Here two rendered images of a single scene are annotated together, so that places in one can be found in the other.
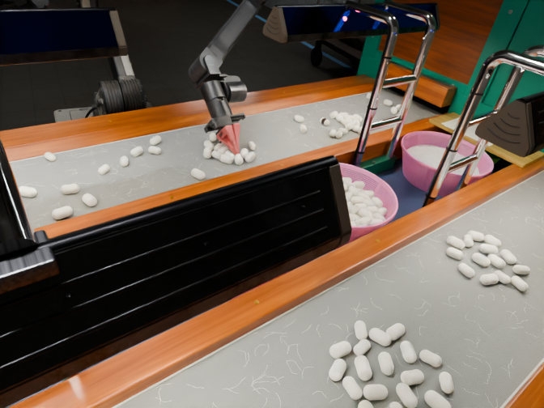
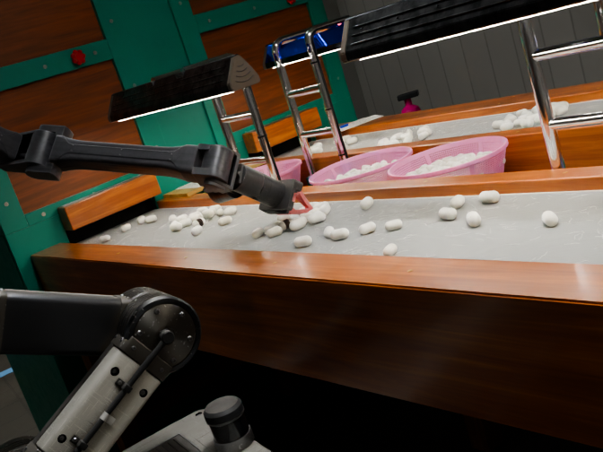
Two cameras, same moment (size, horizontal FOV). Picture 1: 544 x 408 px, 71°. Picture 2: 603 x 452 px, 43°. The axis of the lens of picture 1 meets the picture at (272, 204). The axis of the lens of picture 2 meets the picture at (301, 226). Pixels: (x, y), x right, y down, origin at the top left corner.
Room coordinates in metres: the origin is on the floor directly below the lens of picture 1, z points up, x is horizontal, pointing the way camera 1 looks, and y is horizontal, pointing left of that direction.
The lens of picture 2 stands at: (0.78, 1.72, 1.11)
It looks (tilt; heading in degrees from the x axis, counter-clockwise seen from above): 13 degrees down; 275
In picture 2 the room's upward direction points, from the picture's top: 18 degrees counter-clockwise
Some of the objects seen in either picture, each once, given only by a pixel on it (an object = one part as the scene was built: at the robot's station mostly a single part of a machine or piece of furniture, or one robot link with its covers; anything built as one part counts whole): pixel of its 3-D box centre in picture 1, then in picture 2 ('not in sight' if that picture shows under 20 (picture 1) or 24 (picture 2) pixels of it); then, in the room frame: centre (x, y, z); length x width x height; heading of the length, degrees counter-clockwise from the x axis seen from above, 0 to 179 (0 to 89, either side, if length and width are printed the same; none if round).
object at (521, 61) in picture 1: (502, 158); (332, 104); (0.78, -0.49, 0.90); 0.20 x 0.19 x 0.45; 131
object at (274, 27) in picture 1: (365, 18); (171, 91); (1.15, -0.18, 1.08); 0.62 x 0.08 x 0.07; 131
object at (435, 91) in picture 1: (414, 82); (110, 200); (1.48, -0.47, 0.83); 0.30 x 0.06 x 0.07; 41
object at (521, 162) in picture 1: (484, 137); (218, 177); (1.19, -0.66, 0.77); 0.33 x 0.15 x 0.01; 41
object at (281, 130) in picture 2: not in sight; (283, 129); (0.97, -0.92, 0.83); 0.30 x 0.06 x 0.07; 41
